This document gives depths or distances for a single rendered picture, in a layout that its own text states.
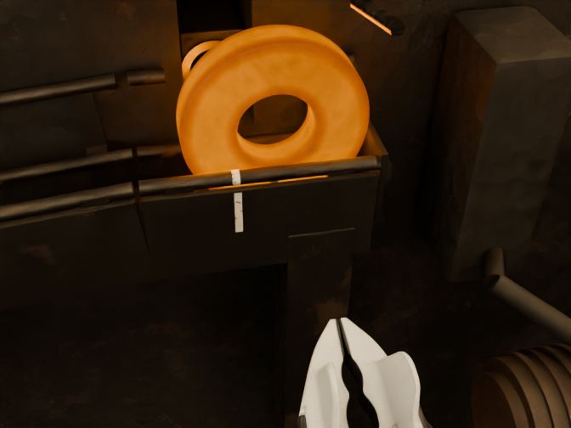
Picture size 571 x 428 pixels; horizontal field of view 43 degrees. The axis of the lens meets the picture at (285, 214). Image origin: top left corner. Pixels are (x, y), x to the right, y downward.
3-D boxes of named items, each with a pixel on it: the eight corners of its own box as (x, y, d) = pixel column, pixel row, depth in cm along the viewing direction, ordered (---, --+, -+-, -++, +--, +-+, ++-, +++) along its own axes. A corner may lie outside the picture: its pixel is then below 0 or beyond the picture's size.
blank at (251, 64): (172, 25, 54) (176, 45, 51) (371, 18, 57) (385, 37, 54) (177, 192, 63) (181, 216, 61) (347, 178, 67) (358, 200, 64)
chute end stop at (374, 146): (351, 170, 68) (357, 107, 64) (358, 169, 68) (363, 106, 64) (374, 220, 63) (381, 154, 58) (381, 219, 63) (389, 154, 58)
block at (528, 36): (409, 218, 77) (443, 2, 62) (479, 210, 78) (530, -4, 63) (445, 290, 69) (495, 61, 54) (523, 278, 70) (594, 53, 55)
